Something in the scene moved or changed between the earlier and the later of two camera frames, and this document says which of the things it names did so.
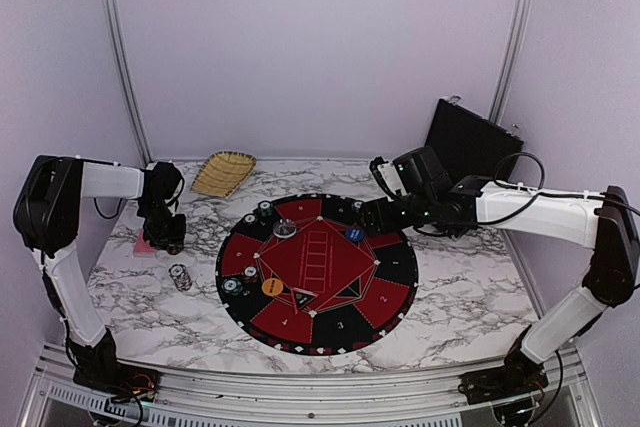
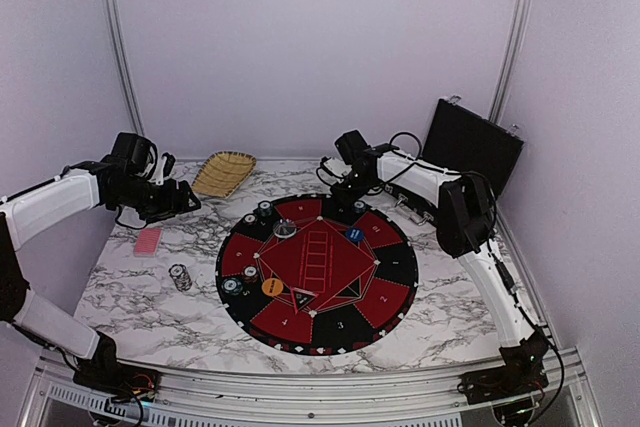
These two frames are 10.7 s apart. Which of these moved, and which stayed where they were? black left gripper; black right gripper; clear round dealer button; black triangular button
Moved: black right gripper; black left gripper
Stayed: black triangular button; clear round dealer button
